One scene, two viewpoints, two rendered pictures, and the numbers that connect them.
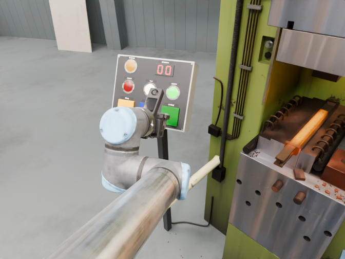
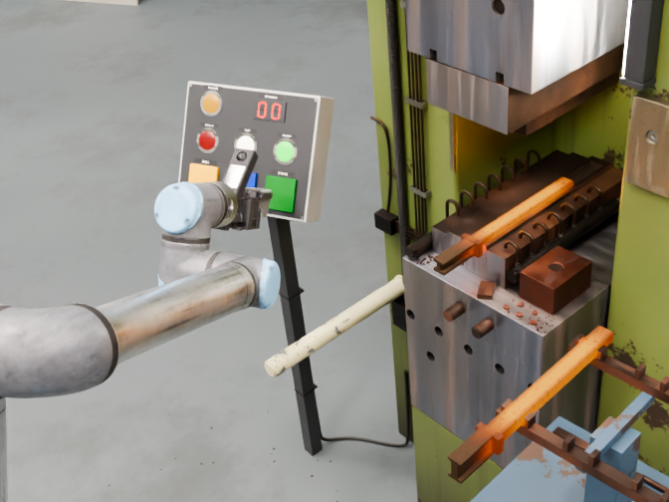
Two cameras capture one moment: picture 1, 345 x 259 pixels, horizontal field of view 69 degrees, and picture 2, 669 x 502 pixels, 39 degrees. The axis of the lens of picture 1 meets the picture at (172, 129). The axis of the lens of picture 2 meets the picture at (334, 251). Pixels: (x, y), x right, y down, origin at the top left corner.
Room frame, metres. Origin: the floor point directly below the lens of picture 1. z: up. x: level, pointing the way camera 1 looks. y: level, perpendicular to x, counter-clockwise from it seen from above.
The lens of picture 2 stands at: (-0.89, -0.32, 2.11)
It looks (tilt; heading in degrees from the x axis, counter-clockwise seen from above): 36 degrees down; 7
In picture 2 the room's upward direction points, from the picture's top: 6 degrees counter-clockwise
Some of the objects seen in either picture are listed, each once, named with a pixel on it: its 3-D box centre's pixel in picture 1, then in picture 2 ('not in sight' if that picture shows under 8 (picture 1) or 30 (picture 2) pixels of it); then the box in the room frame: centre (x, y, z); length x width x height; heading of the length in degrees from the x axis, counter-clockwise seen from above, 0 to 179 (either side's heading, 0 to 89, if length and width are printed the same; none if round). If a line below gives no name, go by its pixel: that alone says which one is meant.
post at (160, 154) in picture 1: (164, 171); (292, 311); (1.02, 0.05, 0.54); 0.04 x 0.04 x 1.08; 45
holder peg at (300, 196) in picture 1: (299, 198); (482, 328); (0.54, -0.42, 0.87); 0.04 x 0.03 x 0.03; 135
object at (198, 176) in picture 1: (191, 182); (338, 325); (0.86, -0.09, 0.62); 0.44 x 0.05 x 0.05; 135
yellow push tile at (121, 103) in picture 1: (126, 108); (203, 181); (0.93, 0.20, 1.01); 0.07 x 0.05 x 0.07; 70
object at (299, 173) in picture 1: (299, 174); (486, 290); (0.60, -0.43, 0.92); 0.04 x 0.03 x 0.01; 167
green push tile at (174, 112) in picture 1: (169, 115); (281, 193); (0.87, 0.01, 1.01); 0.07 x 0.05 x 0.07; 70
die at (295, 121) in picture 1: (306, 127); (533, 210); (0.83, -0.54, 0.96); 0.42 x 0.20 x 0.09; 135
